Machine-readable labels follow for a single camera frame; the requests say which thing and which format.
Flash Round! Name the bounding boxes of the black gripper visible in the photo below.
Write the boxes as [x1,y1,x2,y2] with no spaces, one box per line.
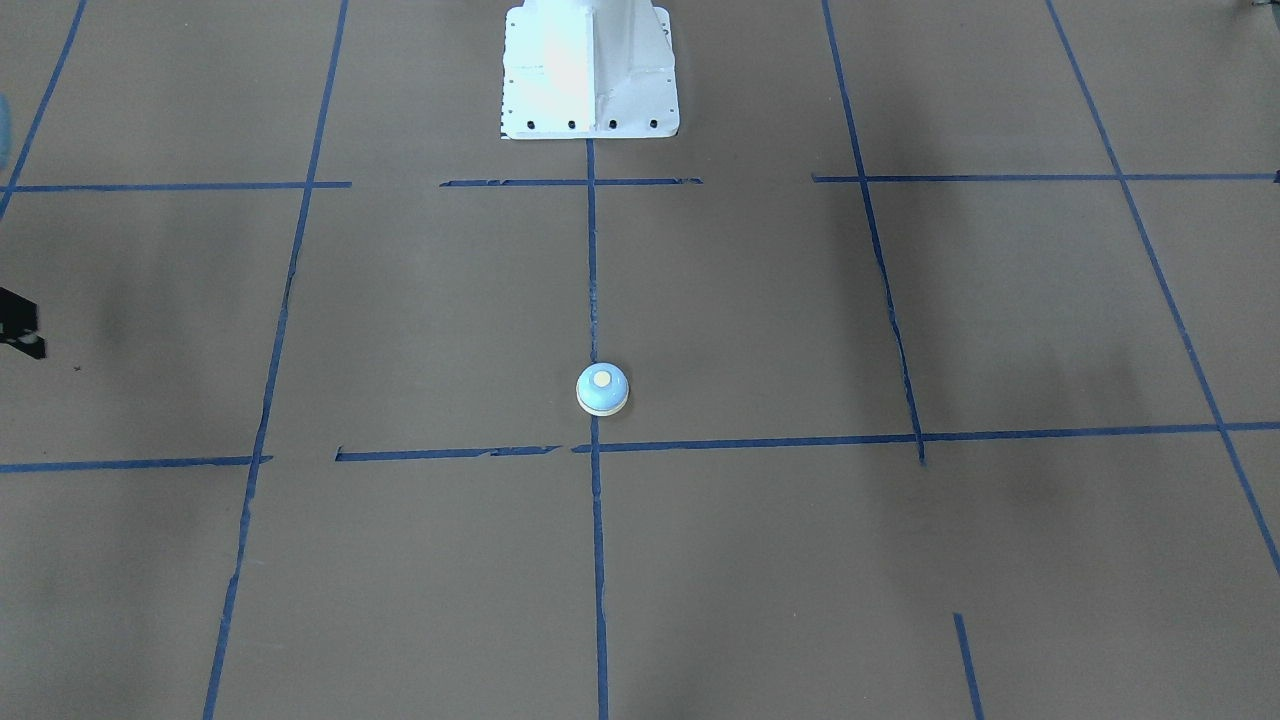
[1,288,47,360]

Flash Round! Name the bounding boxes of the light blue call bell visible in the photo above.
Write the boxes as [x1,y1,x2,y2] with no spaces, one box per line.
[575,363,630,416]

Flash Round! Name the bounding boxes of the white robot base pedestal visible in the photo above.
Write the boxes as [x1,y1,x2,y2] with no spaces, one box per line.
[500,1,681,141]

